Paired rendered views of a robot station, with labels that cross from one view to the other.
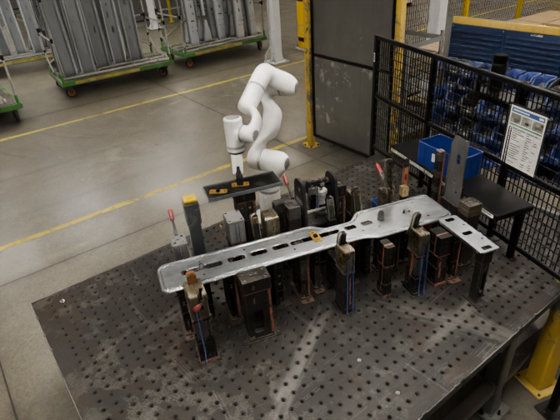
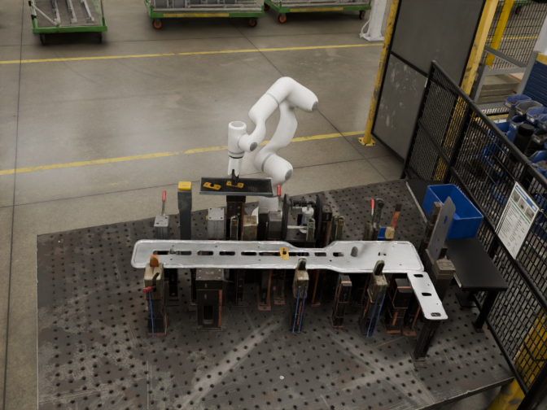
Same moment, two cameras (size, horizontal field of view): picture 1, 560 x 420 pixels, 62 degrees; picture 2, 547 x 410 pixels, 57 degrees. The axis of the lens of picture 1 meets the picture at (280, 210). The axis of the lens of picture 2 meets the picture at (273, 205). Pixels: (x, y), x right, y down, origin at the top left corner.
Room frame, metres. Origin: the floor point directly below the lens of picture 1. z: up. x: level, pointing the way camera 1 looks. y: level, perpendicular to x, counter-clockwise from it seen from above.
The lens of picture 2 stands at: (-0.08, -0.43, 2.58)
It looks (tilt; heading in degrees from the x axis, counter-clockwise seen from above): 35 degrees down; 11
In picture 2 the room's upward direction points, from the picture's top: 6 degrees clockwise
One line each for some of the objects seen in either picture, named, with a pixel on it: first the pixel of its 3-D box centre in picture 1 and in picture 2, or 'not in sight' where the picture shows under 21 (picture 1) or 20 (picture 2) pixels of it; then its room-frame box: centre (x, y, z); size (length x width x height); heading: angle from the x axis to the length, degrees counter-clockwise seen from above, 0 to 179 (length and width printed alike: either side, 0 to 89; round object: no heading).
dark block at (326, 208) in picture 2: (338, 218); (321, 240); (2.01, -0.30, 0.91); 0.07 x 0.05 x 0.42; 19
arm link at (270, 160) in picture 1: (272, 171); (276, 176); (2.24, 0.02, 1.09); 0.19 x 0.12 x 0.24; 62
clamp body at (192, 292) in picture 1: (202, 322); (156, 300); (1.37, 0.34, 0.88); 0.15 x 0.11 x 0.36; 19
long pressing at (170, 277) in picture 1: (312, 239); (280, 255); (1.72, -0.14, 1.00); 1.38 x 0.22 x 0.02; 109
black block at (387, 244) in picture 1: (386, 269); (341, 303); (1.66, -0.47, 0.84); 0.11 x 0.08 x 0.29; 19
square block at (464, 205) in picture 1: (465, 232); (435, 291); (1.85, -0.90, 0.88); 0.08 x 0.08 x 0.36; 19
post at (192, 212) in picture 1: (197, 239); (185, 222); (1.90, 0.42, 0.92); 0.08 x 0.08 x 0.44; 19
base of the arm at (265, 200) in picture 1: (270, 202); (269, 204); (2.27, 0.05, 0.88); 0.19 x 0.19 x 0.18
